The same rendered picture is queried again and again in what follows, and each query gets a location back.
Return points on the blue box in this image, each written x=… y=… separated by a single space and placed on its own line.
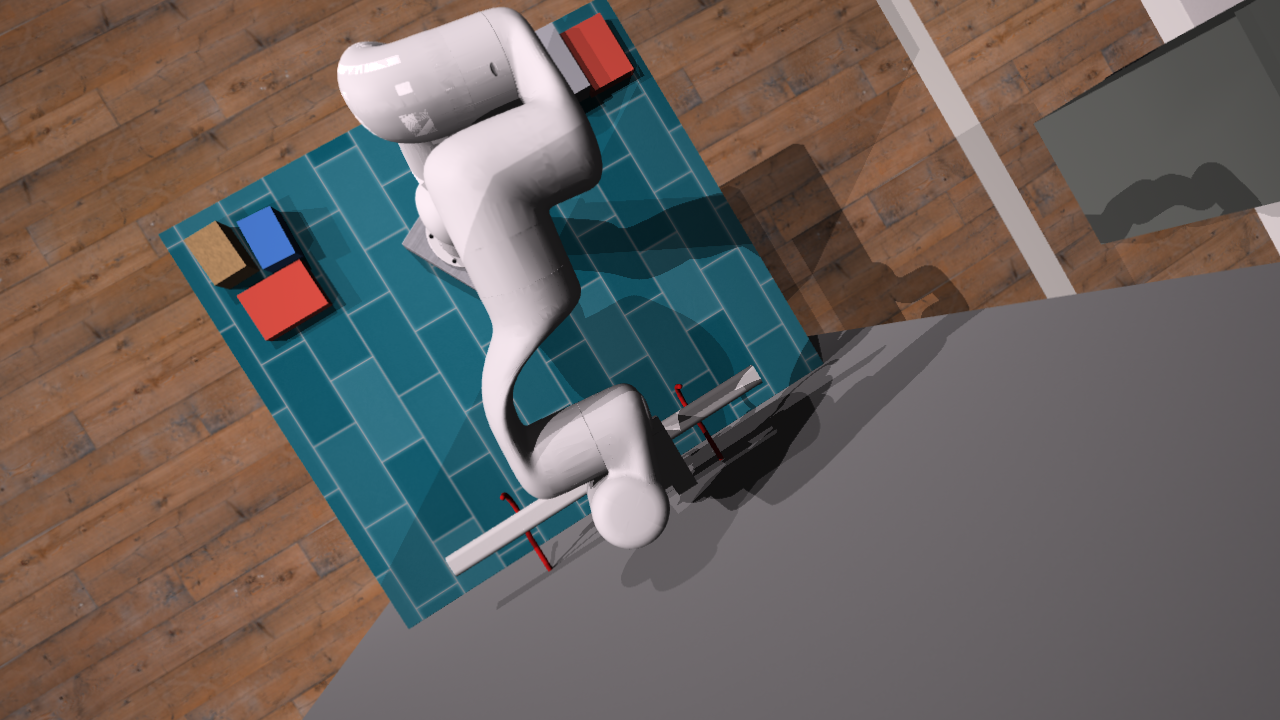
x=270 y=239

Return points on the tan cardboard box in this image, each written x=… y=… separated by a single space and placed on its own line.
x=221 y=255

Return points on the red rectangular block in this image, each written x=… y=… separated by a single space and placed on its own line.
x=597 y=53
x=284 y=300

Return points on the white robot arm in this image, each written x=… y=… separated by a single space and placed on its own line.
x=492 y=185

